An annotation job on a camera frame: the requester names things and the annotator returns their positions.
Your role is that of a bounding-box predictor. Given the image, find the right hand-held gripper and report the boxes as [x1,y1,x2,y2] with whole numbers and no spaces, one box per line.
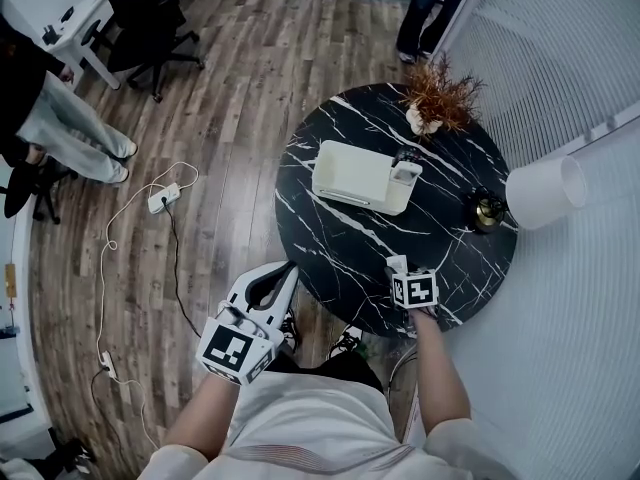
[390,267,440,312]

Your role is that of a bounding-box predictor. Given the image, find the person's right shoe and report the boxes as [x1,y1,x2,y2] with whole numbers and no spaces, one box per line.
[327,331,364,362]

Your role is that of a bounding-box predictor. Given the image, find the black bag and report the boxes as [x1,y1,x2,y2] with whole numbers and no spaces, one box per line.
[47,427,96,475]

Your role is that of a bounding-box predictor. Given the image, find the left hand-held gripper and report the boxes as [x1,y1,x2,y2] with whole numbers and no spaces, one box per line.
[195,261,301,386]

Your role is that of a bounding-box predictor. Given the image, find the short white power cable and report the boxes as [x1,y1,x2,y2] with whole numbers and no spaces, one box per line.
[112,375,161,449]

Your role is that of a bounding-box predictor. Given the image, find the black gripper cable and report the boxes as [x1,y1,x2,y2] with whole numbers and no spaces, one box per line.
[387,345,419,394]

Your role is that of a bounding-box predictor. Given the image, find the person's left shoe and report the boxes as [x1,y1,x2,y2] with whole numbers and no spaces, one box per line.
[279,310,304,354]

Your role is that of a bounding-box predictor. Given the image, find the person's black shorts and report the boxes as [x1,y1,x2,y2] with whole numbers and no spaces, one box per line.
[269,350,386,394]

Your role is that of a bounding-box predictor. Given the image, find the large white power strip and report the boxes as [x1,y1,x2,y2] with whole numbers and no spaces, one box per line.
[147,182,182,214]

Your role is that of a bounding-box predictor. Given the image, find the orange dried plant in vase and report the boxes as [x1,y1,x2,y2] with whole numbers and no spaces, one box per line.
[399,52,486,142]

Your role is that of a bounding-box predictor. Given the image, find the person's white shirt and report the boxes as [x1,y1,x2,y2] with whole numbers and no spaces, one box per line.
[144,370,521,480]

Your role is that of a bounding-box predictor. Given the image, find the round black marble table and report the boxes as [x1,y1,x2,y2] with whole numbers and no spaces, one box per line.
[274,82,520,340]

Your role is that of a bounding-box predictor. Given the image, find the black power cable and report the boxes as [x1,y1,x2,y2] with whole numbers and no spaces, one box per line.
[162,200,204,339]

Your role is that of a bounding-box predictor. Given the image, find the person's shoe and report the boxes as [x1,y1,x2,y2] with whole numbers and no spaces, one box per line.
[279,310,304,354]
[327,331,364,362]

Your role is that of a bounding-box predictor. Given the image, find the thin black floor cable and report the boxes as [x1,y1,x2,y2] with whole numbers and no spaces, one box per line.
[90,367,126,459]

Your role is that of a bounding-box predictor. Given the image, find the person's right forearm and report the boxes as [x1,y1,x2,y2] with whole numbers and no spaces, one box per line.
[409,310,474,437]

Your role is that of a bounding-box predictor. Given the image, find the white shade table lamp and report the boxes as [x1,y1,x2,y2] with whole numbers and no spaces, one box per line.
[469,155,587,234]

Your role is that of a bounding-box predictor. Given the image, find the white power strip with cable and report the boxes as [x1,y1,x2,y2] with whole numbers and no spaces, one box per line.
[96,161,200,357]

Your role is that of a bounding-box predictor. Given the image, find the white desk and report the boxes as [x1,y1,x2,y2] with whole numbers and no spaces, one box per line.
[42,0,122,91]

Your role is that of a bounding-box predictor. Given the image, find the person's left forearm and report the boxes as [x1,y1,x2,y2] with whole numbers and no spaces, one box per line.
[162,375,241,462]

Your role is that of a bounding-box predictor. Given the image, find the white storage box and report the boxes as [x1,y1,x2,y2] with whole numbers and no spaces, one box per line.
[311,139,424,217]

